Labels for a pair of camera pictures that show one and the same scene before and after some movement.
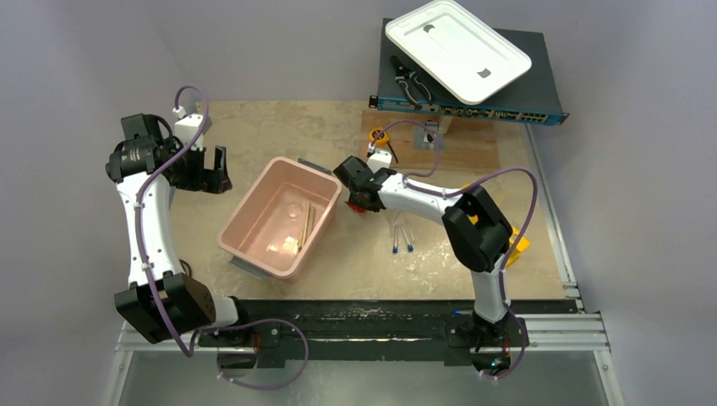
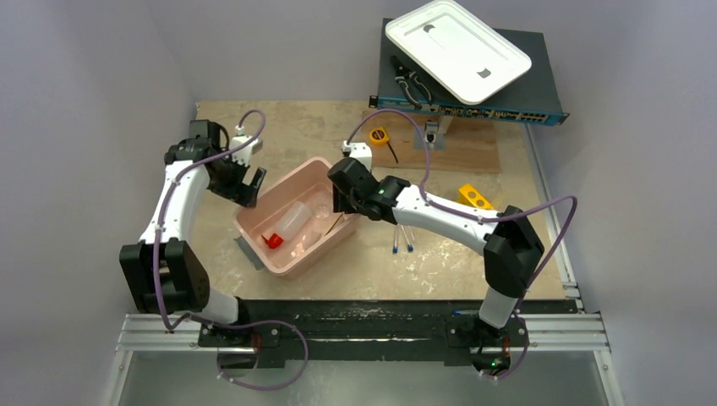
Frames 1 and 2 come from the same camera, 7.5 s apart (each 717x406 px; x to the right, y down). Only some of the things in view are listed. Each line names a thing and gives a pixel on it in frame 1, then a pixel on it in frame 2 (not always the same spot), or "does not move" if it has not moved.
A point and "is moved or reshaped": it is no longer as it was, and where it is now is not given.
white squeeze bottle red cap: x=356 y=208 is moved or reshaped
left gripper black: x=209 y=180 → x=239 y=192
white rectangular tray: x=456 y=49 does not move
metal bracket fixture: x=424 y=138 does not move
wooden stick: x=306 y=224 → x=334 y=225
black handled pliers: x=402 y=74 does not move
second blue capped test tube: x=395 y=248 does not move
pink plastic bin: x=263 y=233 is moved or reshaped
